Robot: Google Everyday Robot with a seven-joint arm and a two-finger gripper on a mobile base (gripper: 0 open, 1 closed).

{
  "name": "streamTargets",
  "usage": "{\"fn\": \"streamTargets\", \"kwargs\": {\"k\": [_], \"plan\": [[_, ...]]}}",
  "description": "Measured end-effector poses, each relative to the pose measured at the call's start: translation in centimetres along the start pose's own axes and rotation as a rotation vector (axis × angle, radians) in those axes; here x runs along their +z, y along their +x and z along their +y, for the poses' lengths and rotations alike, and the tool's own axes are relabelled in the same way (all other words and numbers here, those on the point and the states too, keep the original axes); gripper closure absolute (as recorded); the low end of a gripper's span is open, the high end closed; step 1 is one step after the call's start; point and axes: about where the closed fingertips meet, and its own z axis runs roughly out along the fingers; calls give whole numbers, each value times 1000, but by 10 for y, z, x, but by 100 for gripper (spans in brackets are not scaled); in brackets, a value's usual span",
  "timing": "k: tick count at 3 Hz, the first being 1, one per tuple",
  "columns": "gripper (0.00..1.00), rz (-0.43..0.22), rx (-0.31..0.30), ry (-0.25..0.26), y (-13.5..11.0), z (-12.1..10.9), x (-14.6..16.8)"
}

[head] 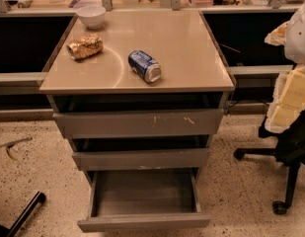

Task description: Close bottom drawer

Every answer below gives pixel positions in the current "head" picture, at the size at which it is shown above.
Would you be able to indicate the metal hook tool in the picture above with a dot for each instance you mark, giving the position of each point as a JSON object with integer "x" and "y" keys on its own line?
{"x": 7, "y": 146}

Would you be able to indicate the grey middle drawer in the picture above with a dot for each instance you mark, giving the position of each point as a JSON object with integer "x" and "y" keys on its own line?
{"x": 140, "y": 160}

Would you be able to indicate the black office chair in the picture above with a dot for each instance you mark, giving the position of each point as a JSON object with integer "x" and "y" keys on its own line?
{"x": 289, "y": 150}

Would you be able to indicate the grey top drawer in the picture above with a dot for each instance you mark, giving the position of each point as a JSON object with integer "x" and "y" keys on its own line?
{"x": 138, "y": 124}

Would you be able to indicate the black chair leg left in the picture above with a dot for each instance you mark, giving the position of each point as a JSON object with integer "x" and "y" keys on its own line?
{"x": 12, "y": 231}

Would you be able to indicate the grey drawer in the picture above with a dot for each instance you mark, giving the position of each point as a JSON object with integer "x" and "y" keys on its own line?
{"x": 138, "y": 124}
{"x": 140, "y": 160}

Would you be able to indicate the white bowl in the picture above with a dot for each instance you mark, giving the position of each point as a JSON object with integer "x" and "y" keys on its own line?
{"x": 92, "y": 16}

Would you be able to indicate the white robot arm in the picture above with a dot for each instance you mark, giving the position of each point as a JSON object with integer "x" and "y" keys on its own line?
{"x": 289, "y": 90}

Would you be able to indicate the crushed gold can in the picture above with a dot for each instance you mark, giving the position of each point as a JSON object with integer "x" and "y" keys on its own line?
{"x": 85, "y": 46}

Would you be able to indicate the blue soda can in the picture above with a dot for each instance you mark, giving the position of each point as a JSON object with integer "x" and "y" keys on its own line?
{"x": 145, "y": 66}

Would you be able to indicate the grey drawer cabinet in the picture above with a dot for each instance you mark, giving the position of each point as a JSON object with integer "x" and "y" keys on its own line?
{"x": 193, "y": 76}

